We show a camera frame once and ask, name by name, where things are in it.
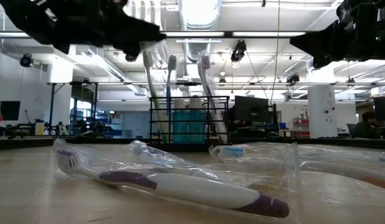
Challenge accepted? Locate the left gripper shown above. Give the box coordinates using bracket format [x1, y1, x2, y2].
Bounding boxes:
[49, 0, 167, 62]

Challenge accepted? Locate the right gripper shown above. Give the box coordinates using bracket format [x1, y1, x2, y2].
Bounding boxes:
[289, 0, 385, 70]

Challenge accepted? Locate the purple white toothbrush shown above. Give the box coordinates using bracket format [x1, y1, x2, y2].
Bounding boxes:
[197, 54, 228, 144]
[54, 138, 290, 218]

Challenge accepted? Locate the blue mouthwash bottle white cap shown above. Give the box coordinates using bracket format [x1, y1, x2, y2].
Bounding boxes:
[173, 98, 189, 144]
[188, 98, 206, 144]

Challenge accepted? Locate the black ceiling spotlight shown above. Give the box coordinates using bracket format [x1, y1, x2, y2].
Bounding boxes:
[19, 54, 34, 68]
[285, 73, 301, 86]
[230, 39, 247, 63]

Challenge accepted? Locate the white pillar cabinet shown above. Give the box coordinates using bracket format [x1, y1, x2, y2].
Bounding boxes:
[307, 84, 338, 139]

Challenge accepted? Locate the red storage shelf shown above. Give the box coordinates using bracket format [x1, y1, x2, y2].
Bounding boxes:
[292, 117, 308, 138]

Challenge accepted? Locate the black computer monitor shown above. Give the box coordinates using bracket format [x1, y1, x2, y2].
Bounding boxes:
[373, 96, 385, 123]
[234, 95, 270, 124]

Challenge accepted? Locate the person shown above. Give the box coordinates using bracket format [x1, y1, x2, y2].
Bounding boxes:
[351, 111, 382, 139]

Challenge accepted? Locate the black overhead crossbar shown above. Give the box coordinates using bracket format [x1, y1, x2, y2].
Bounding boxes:
[161, 30, 307, 39]

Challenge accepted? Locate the thin hanging cable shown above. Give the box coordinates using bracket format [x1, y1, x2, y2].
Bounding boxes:
[269, 0, 281, 105]

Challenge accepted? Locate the silver ventilation duct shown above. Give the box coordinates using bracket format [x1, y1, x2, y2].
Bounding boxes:
[179, 0, 222, 63]

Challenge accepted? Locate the black wire basket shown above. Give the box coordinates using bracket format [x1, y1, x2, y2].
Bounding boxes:
[148, 95, 231, 147]

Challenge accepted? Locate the black background rig frame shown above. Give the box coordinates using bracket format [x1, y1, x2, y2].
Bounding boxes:
[47, 80, 385, 138]

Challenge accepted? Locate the black wall screen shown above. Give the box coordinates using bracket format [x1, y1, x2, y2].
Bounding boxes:
[0, 101, 21, 121]

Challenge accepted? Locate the black aluminium table frame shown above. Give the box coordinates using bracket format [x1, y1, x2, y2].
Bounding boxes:
[0, 136, 385, 152]

